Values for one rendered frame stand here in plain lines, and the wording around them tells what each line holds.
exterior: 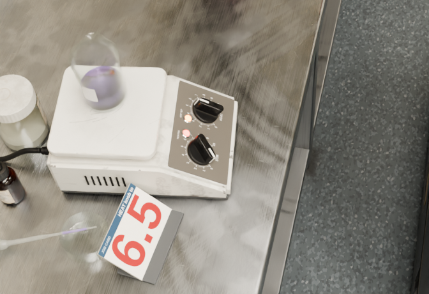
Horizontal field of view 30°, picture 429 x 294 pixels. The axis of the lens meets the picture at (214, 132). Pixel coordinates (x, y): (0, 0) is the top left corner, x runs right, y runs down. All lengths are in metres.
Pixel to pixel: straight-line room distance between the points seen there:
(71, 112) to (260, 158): 0.23
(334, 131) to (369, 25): 0.33
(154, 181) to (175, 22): 0.27
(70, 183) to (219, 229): 0.18
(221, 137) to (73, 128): 0.17
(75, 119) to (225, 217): 0.20
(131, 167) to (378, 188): 1.00
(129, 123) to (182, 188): 0.09
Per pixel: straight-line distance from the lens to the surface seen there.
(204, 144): 0.88
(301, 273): 1.69
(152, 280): 0.88
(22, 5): 1.15
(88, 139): 0.88
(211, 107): 0.91
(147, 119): 0.88
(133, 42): 1.06
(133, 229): 0.88
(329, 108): 1.90
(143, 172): 0.87
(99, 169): 0.88
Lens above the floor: 1.55
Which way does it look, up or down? 57 degrees down
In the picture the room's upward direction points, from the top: 7 degrees counter-clockwise
